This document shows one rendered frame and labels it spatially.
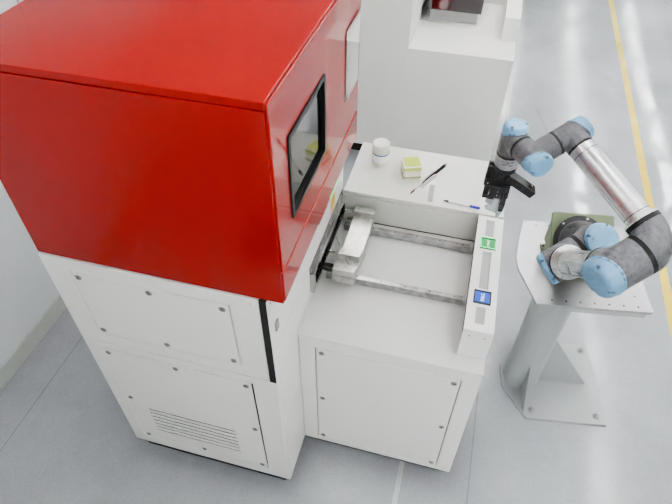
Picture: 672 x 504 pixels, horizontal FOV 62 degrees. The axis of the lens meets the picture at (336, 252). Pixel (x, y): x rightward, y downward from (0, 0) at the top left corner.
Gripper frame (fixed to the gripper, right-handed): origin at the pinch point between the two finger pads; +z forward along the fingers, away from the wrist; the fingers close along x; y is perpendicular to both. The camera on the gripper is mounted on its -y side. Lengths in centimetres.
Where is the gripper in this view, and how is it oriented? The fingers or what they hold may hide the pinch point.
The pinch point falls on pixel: (498, 213)
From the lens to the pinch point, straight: 198.2
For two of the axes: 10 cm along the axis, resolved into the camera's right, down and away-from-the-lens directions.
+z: 0.0, 7.0, 7.1
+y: -9.7, -1.9, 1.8
